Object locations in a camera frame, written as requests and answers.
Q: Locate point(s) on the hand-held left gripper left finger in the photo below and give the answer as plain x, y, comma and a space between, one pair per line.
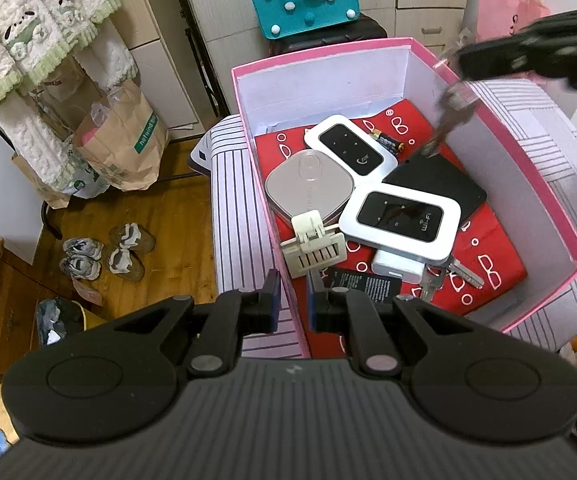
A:
278, 300

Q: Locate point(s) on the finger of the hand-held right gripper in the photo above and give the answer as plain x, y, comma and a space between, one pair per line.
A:
493, 55

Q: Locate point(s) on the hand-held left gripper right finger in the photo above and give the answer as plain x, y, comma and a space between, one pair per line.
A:
310, 302

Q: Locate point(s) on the cream plastic clip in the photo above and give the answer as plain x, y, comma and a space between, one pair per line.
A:
316, 252

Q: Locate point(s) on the black battery pack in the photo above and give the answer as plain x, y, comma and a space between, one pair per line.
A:
368, 285

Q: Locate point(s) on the white charger block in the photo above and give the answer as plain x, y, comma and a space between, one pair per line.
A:
398, 262

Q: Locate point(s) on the silver rounded square case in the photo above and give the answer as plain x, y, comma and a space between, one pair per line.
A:
308, 185

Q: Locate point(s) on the white router rounded screen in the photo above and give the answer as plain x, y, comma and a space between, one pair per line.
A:
398, 217

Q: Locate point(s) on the silver keys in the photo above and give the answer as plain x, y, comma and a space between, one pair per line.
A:
436, 280

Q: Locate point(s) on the small cylindrical battery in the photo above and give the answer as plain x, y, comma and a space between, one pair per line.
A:
388, 141

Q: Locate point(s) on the black phone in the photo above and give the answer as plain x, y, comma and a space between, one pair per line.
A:
443, 185

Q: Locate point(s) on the pink cardboard box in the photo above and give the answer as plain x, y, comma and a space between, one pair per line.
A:
518, 200

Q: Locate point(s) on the white router black top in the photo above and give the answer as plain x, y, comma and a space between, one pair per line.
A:
343, 142

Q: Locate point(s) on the pink shopping bag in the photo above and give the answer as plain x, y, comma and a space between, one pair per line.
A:
498, 10

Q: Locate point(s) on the striped white tablecloth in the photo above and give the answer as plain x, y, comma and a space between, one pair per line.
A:
238, 200

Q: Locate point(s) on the black suitcase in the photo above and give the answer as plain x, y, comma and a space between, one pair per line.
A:
348, 35

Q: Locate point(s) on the brown white slipper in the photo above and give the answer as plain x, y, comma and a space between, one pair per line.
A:
123, 262
131, 237

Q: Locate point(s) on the red patterned cloth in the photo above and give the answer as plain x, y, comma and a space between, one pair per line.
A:
493, 260

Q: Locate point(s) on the pink paper slip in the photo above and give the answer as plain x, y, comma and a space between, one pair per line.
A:
87, 292

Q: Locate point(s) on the brown paper bag green label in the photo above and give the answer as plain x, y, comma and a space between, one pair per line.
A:
128, 150

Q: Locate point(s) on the teal felt handbag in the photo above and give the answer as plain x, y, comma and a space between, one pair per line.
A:
278, 20

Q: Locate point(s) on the yellow trash bin black liner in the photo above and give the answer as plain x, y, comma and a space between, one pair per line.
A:
56, 315

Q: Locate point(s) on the white green plastic bag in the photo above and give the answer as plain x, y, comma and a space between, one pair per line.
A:
86, 180

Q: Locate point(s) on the plain brown paper bag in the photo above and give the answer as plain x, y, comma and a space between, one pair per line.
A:
43, 190

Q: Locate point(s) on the cream side cabinet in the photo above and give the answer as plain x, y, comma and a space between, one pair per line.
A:
168, 60

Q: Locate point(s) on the wooden cabinet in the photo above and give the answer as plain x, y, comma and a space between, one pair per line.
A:
3, 300

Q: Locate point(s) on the cream wardrobe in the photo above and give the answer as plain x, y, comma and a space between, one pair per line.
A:
218, 0

